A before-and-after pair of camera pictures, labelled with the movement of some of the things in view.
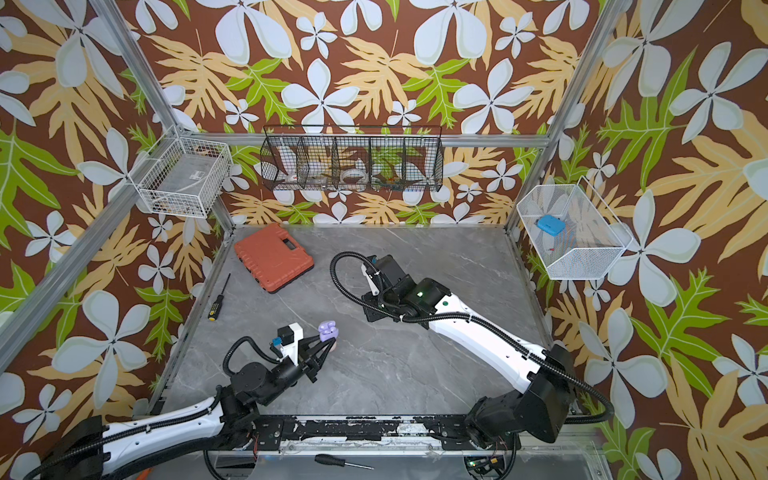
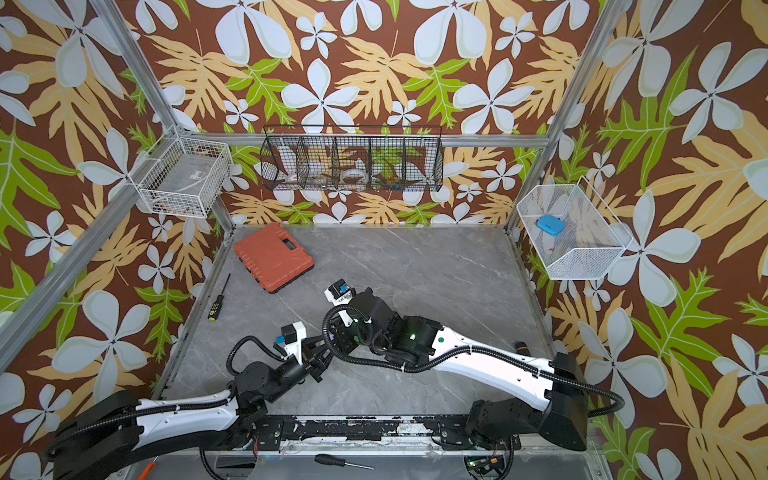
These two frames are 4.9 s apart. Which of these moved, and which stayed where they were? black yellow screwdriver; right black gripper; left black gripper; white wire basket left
Moved: right black gripper
Stayed: white wire basket left; left black gripper; black yellow screwdriver
